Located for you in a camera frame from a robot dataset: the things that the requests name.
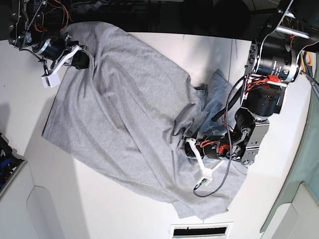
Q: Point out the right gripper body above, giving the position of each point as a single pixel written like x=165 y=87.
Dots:
x=52 y=50

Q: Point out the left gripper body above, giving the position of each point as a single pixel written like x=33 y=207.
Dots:
x=210 y=152

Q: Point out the grey t-shirt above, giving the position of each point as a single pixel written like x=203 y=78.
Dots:
x=125 y=117

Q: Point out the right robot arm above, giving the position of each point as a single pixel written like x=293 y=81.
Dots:
x=38 y=27

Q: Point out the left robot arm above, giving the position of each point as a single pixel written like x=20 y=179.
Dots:
x=274 y=61

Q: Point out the green plastic bin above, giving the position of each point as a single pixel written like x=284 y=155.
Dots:
x=295 y=213

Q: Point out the white plastic bin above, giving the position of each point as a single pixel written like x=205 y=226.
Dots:
x=26 y=210

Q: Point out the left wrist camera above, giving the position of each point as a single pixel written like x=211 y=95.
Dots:
x=203 y=177

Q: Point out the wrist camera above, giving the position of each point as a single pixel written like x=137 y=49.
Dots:
x=203 y=177
x=51 y=81

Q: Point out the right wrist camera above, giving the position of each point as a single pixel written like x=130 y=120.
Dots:
x=51 y=81

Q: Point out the orange handled scissors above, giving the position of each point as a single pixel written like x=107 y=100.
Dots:
x=307 y=71

